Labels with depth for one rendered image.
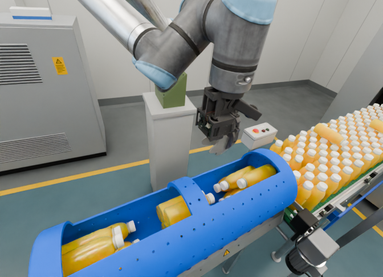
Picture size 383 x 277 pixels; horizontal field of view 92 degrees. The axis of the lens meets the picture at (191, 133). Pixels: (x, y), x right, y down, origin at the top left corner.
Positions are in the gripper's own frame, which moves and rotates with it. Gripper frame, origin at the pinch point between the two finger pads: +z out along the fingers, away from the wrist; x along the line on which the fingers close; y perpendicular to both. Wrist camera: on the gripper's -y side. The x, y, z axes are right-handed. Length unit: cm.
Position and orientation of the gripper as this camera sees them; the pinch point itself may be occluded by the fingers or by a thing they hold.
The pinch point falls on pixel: (219, 150)
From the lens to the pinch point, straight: 54.0
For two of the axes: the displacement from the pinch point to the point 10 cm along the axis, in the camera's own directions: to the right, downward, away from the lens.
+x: 4.8, 5.8, -6.6
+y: -8.7, 2.4, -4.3
